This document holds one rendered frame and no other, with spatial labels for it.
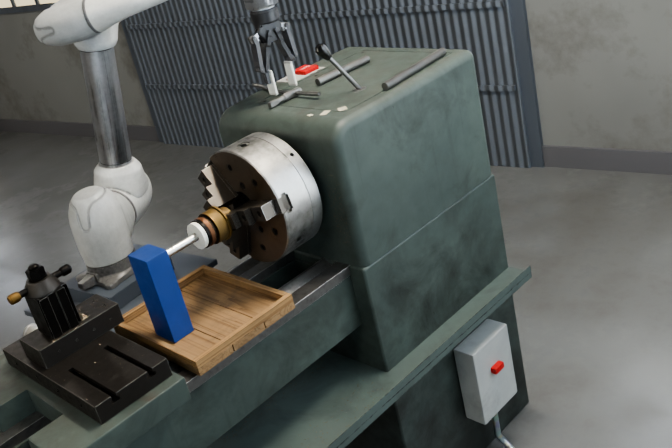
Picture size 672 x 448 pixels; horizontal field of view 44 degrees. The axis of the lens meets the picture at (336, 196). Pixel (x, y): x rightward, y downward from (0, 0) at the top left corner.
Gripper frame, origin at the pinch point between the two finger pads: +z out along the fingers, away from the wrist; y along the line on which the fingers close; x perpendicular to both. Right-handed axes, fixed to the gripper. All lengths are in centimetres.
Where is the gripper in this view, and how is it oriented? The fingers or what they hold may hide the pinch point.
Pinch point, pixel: (281, 80)
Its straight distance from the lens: 231.4
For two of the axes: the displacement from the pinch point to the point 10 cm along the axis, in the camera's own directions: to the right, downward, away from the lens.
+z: 2.2, 8.9, 4.0
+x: 7.0, 1.4, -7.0
